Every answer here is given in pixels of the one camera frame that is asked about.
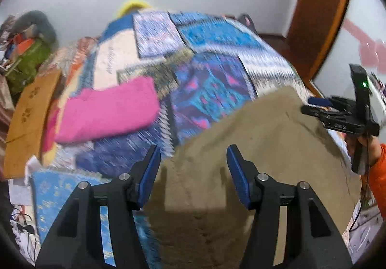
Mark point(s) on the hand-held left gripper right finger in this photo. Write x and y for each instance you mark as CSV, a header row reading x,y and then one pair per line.
x,y
238,173

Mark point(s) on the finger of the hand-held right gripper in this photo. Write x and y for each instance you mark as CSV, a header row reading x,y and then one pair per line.
x,y
322,109

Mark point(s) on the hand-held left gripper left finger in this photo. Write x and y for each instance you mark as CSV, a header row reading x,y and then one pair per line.
x,y
148,173

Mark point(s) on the tan brown towel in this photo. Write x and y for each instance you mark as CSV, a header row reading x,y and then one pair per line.
x,y
241,166

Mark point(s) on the person's right forearm orange sleeve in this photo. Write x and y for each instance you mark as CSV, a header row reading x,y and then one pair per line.
x,y
378,175

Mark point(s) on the person's right hand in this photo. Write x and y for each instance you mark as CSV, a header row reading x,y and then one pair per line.
x,y
362,148

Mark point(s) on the pink folded cloth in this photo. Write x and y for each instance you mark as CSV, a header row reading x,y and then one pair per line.
x,y
105,112

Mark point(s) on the blue patterned mat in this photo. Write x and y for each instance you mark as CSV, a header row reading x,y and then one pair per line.
x,y
60,196

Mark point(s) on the patterned blue patchwork blanket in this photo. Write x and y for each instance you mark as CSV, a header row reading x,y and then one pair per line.
x,y
193,76

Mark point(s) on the brown cardboard box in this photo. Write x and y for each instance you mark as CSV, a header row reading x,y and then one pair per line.
x,y
27,124

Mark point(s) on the green bag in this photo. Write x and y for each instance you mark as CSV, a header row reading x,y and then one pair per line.
x,y
25,59

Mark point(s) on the yellow round object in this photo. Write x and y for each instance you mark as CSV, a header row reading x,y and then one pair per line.
x,y
132,5

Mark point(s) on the grey cloth bundle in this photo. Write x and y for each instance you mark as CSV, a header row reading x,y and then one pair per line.
x,y
39,23

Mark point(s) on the wooden door frame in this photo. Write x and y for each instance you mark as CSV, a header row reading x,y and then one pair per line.
x,y
324,9

